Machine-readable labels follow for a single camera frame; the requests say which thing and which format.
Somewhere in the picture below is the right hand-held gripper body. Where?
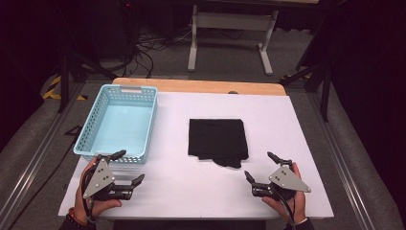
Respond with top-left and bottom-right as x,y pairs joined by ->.
251,158 -> 312,202

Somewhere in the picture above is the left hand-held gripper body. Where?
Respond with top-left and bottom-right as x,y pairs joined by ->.
81,153 -> 134,201

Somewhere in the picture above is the light blue plastic basket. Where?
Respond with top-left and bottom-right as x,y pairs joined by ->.
73,83 -> 159,166

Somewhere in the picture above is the black cloth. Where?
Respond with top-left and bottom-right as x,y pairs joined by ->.
187,118 -> 250,170

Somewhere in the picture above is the person's left hand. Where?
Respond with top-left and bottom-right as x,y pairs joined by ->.
74,157 -> 123,222

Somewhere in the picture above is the person's right hand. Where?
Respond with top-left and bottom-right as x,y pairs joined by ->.
261,162 -> 312,224

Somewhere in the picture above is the black tripod stand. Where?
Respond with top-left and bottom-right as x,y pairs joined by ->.
56,51 -> 118,113
280,58 -> 333,123

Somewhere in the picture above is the yellow black hazard tape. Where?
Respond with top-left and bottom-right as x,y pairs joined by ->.
42,75 -> 88,102

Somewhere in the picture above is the right hand-held gripper cable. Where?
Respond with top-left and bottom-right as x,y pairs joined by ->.
275,191 -> 297,230

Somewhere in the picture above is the hand-held gripper cable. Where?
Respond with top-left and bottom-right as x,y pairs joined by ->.
80,166 -> 98,224
275,191 -> 297,230

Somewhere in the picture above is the left hand-held gripper cable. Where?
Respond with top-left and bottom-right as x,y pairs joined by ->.
80,166 -> 98,224

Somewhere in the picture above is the dark bead bracelet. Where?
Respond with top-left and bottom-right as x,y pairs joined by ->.
65,206 -> 92,228

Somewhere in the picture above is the aluminium floor rail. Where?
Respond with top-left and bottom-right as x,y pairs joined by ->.
0,81 -> 84,226
306,91 -> 375,230

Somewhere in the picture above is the bundle of black floor cables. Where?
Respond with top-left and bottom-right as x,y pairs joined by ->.
108,27 -> 192,80

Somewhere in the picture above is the white metal desk frame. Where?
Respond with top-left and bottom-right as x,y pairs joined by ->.
187,4 -> 280,77

